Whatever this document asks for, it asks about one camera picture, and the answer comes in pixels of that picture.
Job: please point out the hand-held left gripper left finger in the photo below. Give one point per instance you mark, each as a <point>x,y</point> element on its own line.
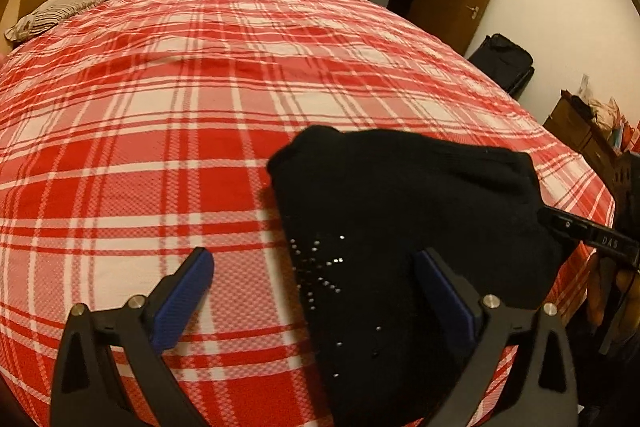
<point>182,302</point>

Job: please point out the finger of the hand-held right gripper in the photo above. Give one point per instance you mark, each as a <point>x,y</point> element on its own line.
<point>567,224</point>

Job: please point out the pile of colourful clutter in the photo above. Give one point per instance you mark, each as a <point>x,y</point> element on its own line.
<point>607,114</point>

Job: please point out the person's right hand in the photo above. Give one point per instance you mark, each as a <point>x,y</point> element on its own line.
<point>597,292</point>

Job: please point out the black suitcase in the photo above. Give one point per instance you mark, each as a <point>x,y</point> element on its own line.
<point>500,64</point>

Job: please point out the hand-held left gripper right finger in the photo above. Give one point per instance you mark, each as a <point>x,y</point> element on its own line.
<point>450,307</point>

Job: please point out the black pants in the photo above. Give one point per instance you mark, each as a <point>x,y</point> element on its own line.
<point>400,207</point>

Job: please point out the striped pillow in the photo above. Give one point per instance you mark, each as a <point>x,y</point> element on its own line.
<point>60,9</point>

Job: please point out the brown wooden cabinet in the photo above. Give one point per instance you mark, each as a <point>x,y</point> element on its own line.
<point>570,127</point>

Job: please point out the red plaid blanket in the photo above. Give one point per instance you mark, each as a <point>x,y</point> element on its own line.
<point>150,132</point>

